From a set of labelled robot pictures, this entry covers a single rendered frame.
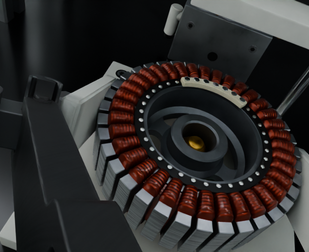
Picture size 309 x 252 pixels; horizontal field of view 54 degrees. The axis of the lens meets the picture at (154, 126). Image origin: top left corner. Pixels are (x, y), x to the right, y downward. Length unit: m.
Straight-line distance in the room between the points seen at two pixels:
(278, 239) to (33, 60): 0.21
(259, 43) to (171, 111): 0.11
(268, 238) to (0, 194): 0.15
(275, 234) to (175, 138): 0.08
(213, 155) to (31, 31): 0.19
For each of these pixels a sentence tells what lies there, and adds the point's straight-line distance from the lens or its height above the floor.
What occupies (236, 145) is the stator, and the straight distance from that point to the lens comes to 0.19.
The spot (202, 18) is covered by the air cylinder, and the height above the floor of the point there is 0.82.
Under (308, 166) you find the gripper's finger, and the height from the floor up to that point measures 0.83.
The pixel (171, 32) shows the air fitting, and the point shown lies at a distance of 0.29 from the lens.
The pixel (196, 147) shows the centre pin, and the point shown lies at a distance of 0.17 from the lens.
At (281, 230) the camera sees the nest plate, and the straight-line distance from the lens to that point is 0.20.
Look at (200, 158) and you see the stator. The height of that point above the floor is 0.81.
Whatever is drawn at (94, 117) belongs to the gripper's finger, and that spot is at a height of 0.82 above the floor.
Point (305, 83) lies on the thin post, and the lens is 0.23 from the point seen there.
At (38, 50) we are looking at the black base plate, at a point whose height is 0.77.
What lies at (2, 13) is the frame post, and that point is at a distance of 0.30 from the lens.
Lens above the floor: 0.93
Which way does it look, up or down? 48 degrees down
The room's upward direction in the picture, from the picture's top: 21 degrees clockwise
